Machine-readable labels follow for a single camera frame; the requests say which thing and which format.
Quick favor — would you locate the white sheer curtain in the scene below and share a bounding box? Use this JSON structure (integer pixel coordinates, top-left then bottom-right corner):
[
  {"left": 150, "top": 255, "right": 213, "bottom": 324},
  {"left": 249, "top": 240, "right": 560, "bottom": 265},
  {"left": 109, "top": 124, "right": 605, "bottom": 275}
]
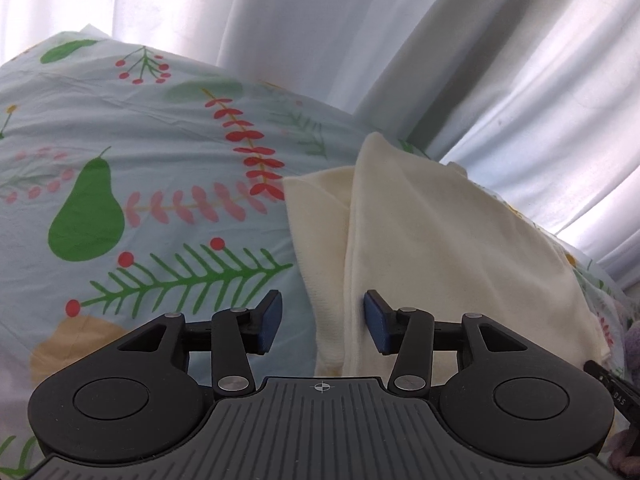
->
[{"left": 0, "top": 0, "right": 640, "bottom": 291}]

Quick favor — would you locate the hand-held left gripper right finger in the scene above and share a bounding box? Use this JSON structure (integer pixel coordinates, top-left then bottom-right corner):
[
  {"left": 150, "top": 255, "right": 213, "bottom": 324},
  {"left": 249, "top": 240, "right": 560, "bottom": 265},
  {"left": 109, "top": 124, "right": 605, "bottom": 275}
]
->
[{"left": 363, "top": 290, "right": 540, "bottom": 395}]

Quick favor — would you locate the floral printed bed sheet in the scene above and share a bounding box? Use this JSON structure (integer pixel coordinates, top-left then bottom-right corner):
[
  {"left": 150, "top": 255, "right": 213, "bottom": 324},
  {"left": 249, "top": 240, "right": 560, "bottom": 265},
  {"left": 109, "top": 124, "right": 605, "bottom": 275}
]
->
[{"left": 0, "top": 24, "right": 640, "bottom": 480}]

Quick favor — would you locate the purple teddy bear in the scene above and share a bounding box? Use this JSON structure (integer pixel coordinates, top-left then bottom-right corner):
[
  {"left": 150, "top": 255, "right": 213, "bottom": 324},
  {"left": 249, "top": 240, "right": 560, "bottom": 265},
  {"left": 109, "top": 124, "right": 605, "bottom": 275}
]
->
[{"left": 622, "top": 321, "right": 640, "bottom": 363}]

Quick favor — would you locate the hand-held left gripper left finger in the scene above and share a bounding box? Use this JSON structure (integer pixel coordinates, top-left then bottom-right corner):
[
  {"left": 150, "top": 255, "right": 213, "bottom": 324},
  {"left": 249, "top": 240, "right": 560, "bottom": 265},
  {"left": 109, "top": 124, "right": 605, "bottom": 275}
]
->
[{"left": 116, "top": 290, "right": 284, "bottom": 395}]

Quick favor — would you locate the cream knit sweater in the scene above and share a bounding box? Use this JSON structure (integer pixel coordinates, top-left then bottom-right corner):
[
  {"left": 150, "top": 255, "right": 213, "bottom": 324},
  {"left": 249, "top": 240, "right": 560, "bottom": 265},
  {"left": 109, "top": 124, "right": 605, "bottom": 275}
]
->
[{"left": 282, "top": 132, "right": 614, "bottom": 379}]

